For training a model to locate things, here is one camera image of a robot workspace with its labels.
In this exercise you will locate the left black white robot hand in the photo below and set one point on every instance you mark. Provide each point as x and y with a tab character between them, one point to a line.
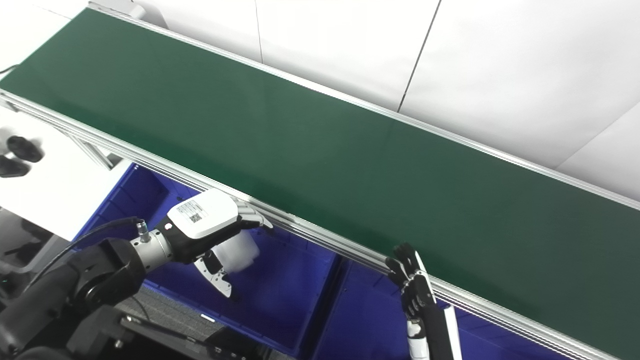
200	220

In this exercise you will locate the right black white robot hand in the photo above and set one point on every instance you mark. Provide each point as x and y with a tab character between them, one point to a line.
422	310

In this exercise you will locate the white round plastic part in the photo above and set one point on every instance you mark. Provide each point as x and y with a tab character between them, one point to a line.
242	252

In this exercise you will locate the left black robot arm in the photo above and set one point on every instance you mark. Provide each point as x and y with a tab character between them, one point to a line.
95	275

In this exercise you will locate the blue plastic bin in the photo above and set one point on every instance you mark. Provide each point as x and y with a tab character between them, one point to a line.
365	320
280	290

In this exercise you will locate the green conveyor belt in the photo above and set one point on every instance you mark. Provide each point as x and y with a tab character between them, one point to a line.
320	150
310	231

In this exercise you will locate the aluminium conveyor leg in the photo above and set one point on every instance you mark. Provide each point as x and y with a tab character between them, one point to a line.
90	147

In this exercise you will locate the grey conveyor end housing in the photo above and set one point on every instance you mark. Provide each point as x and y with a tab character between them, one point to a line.
135	10

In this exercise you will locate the black robot torso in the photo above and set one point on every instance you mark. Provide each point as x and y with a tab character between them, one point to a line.
100	330

